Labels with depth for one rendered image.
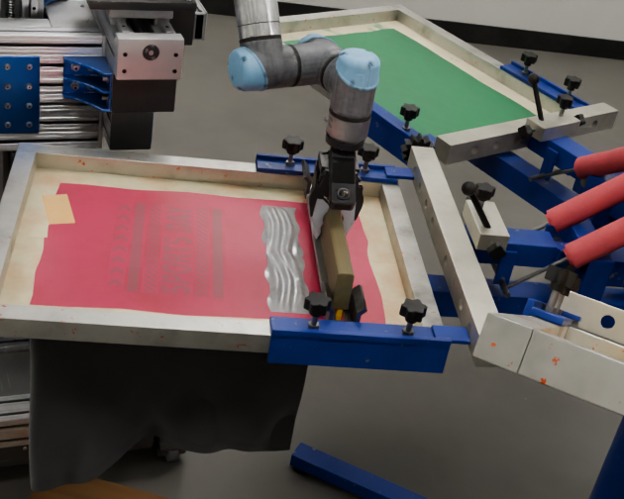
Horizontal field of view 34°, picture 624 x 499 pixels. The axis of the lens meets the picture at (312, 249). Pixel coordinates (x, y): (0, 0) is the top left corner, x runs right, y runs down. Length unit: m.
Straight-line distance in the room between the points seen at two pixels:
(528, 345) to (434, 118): 1.82
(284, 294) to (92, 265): 0.34
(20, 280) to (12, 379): 0.96
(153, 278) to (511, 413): 1.67
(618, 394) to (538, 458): 2.31
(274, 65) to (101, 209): 0.47
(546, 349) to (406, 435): 2.25
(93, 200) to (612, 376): 1.40
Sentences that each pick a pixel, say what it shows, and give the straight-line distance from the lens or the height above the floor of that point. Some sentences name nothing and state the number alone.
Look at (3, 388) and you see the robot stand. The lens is 2.75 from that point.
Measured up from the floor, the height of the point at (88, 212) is 0.96.
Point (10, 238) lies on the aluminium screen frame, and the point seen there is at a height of 0.99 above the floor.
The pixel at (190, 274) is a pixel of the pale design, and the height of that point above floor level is 0.96.
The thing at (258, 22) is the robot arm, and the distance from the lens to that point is 1.79.
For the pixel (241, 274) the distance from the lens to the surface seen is 1.88.
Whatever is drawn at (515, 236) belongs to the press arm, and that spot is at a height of 1.04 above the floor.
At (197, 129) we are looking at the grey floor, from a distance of 4.49.
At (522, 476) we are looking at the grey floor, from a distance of 3.06.
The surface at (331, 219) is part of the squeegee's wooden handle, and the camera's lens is 1.88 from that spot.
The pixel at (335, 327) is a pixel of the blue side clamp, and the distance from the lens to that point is 1.71.
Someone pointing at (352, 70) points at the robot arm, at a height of 1.35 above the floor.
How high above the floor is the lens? 2.02
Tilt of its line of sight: 32 degrees down
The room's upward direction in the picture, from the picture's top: 10 degrees clockwise
